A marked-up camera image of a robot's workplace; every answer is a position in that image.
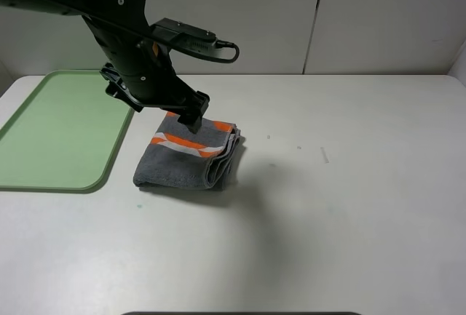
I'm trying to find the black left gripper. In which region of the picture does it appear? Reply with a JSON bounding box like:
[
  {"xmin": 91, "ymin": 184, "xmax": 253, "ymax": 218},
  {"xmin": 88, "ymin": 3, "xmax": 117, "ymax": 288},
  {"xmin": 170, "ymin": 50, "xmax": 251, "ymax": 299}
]
[{"xmin": 84, "ymin": 17, "xmax": 210, "ymax": 134}]

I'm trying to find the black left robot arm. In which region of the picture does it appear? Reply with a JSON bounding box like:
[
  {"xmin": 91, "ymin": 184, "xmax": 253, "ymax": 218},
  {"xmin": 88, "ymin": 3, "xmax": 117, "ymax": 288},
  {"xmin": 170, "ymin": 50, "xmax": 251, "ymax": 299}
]
[{"xmin": 1, "ymin": 0, "xmax": 210, "ymax": 133}]

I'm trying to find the green plastic tray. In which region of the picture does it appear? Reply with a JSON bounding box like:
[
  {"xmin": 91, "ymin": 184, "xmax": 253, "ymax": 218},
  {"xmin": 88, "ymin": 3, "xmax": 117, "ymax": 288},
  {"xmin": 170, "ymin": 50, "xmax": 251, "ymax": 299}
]
[{"xmin": 1, "ymin": 71, "xmax": 133, "ymax": 191}]

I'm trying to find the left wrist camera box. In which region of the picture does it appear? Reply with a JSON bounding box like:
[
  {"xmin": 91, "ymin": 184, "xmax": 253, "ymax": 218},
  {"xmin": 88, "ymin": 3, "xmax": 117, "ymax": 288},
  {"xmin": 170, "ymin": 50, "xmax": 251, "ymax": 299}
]
[{"xmin": 151, "ymin": 18, "xmax": 217, "ymax": 57}]

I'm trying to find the grey towel with orange stripe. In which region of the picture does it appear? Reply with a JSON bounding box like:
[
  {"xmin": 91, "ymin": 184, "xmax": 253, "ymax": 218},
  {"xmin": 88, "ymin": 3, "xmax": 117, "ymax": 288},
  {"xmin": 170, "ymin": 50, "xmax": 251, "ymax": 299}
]
[{"xmin": 133, "ymin": 112, "xmax": 240, "ymax": 191}]

